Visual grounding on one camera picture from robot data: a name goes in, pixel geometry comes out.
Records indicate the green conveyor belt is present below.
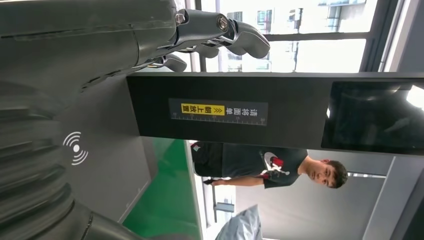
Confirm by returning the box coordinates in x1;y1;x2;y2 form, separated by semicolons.
122;139;205;240

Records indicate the dark window frame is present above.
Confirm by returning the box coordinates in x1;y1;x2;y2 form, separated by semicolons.
195;0;398;74

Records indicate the person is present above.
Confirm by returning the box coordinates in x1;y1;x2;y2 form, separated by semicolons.
190;141;349;190

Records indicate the grey red-print courier bag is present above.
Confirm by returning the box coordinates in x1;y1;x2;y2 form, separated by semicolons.
215;204;264;240

